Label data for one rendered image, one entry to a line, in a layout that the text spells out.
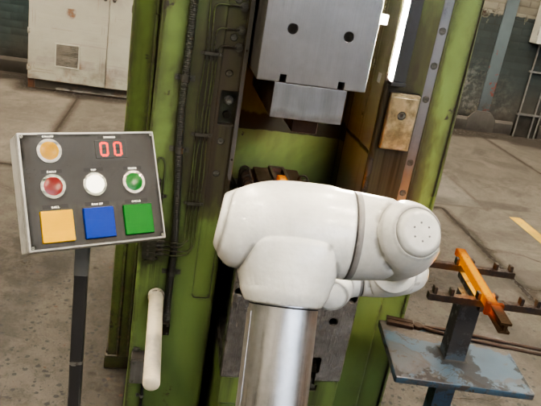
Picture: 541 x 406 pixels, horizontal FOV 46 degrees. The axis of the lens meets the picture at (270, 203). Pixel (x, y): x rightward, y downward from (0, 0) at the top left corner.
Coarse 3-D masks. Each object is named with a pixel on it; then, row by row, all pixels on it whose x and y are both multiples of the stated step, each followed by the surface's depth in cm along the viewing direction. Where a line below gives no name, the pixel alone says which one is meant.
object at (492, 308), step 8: (456, 248) 197; (464, 256) 192; (464, 264) 189; (472, 264) 188; (472, 272) 182; (472, 280) 180; (480, 280) 178; (480, 288) 173; (488, 288) 174; (488, 296) 169; (488, 304) 165; (496, 304) 164; (488, 312) 165; (496, 312) 161; (504, 312) 162; (496, 320) 161; (504, 320) 158; (496, 328) 159; (504, 328) 157
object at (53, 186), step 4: (48, 180) 149; (52, 180) 150; (56, 180) 150; (60, 180) 151; (44, 184) 149; (48, 184) 149; (52, 184) 149; (56, 184) 150; (60, 184) 151; (44, 188) 148; (48, 188) 149; (52, 188) 149; (56, 188) 150; (60, 188) 150; (48, 192) 149; (52, 192) 149; (56, 192) 150; (60, 192) 150
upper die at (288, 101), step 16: (256, 80) 201; (272, 96) 169; (288, 96) 170; (304, 96) 170; (320, 96) 171; (336, 96) 172; (272, 112) 171; (288, 112) 171; (304, 112) 172; (320, 112) 173; (336, 112) 173
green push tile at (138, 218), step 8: (128, 208) 158; (136, 208) 160; (144, 208) 161; (128, 216) 158; (136, 216) 159; (144, 216) 160; (152, 216) 162; (128, 224) 158; (136, 224) 159; (144, 224) 160; (152, 224) 161; (128, 232) 158; (136, 232) 159; (144, 232) 160; (152, 232) 162
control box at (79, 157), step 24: (24, 144) 148; (72, 144) 154; (96, 144) 157; (144, 144) 164; (24, 168) 147; (48, 168) 150; (72, 168) 153; (96, 168) 156; (120, 168) 159; (144, 168) 163; (24, 192) 146; (72, 192) 152; (120, 192) 159; (144, 192) 162; (24, 216) 146; (120, 216) 158; (24, 240) 148; (96, 240) 154; (120, 240) 157; (144, 240) 161
